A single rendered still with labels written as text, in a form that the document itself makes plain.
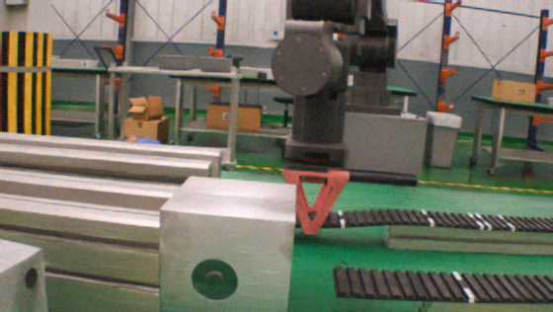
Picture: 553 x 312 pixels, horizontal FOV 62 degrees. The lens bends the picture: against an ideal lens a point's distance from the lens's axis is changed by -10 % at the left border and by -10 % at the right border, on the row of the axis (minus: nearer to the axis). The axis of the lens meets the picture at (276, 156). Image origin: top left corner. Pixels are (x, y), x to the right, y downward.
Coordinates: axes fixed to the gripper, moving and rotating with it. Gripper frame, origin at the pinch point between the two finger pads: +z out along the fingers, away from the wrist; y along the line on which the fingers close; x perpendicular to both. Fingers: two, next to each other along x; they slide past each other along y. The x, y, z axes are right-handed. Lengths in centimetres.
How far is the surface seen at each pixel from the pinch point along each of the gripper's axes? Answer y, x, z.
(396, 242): 1.7, 9.8, 1.5
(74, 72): -458, -245, 6
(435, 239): 1.1, 14.5, 1.2
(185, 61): -290, -82, -12
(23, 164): 3.9, -33.2, -4.6
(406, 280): 17.9, 7.5, -1.0
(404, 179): -37.8, 18.5, 3.0
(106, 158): 4.8, -22.2, -6.3
